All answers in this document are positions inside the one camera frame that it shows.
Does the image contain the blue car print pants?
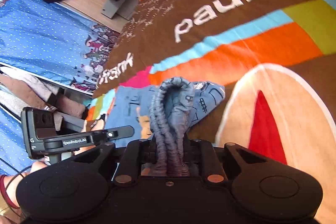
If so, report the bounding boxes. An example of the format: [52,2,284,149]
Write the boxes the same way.
[105,77,226,176]

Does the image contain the blue bicycle print curtain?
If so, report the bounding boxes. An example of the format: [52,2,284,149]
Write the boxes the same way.
[1,0,120,94]

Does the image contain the colourful paul frank blanket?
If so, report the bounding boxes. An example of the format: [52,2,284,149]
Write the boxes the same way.
[87,0,335,223]

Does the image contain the grey nightstand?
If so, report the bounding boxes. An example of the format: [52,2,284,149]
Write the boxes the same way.
[101,0,139,20]

